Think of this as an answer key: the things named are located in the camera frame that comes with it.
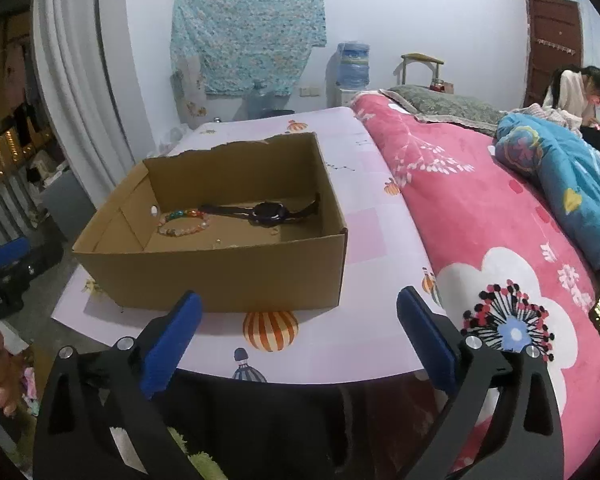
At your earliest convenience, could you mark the multicolour bead bracelet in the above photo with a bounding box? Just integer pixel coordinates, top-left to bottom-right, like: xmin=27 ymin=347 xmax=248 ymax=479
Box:
xmin=156 ymin=207 xmax=212 ymax=239

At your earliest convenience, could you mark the dark blue smart watch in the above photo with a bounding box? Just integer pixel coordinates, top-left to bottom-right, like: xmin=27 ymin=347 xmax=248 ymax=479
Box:
xmin=199 ymin=193 xmax=321 ymax=228

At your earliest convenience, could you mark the person left hand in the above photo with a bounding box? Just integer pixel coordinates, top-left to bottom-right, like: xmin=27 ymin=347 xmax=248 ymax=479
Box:
xmin=0 ymin=332 xmax=24 ymax=417

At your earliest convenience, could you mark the grey cabinet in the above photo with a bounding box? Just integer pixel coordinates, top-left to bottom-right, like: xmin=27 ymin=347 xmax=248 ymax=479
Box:
xmin=41 ymin=169 xmax=96 ymax=242

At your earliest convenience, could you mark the pink floral blanket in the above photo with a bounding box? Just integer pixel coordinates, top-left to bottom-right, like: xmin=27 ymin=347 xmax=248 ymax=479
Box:
xmin=352 ymin=93 xmax=600 ymax=474

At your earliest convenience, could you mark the brown cardboard box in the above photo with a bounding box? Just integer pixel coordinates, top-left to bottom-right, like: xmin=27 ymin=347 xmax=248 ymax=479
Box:
xmin=73 ymin=133 xmax=348 ymax=312

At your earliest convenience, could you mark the white plastic bag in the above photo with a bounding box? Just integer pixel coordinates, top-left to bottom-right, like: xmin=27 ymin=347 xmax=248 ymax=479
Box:
xmin=150 ymin=124 xmax=192 ymax=157

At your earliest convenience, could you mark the blue patterned quilt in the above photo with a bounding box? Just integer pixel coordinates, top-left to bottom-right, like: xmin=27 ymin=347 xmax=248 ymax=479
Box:
xmin=495 ymin=113 xmax=600 ymax=272

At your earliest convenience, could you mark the black waste bin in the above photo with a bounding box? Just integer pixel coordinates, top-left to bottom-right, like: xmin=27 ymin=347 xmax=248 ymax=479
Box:
xmin=259 ymin=108 xmax=295 ymax=118

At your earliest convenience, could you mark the white curtain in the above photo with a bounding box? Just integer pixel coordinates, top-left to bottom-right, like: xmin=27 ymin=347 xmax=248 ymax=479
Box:
xmin=31 ymin=0 xmax=156 ymax=206

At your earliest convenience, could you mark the grey patterned blanket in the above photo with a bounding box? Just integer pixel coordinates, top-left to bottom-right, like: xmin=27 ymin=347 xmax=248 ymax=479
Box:
xmin=380 ymin=84 xmax=506 ymax=136

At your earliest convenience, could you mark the white water dispenser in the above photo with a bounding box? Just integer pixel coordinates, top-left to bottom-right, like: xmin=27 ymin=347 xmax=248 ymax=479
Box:
xmin=325 ymin=84 xmax=367 ymax=108

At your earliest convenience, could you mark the wooden chair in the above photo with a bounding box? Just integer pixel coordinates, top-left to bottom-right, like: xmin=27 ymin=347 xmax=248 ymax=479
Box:
xmin=399 ymin=52 xmax=445 ymax=89

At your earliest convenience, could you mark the seated person white sweater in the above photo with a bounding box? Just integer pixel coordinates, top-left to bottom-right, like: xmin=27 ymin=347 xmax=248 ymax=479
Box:
xmin=543 ymin=65 xmax=600 ymax=152

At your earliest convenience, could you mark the blue water jug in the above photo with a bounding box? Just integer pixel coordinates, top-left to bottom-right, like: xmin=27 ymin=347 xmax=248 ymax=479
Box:
xmin=336 ymin=41 xmax=370 ymax=90

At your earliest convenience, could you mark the dark red door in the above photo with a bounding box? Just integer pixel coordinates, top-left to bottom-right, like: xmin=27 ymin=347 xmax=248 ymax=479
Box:
xmin=524 ymin=0 xmax=583 ymax=106

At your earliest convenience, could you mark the teal floral wall cloth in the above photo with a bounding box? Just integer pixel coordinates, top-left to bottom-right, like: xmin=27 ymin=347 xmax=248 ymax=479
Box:
xmin=170 ymin=0 xmax=327 ymax=96

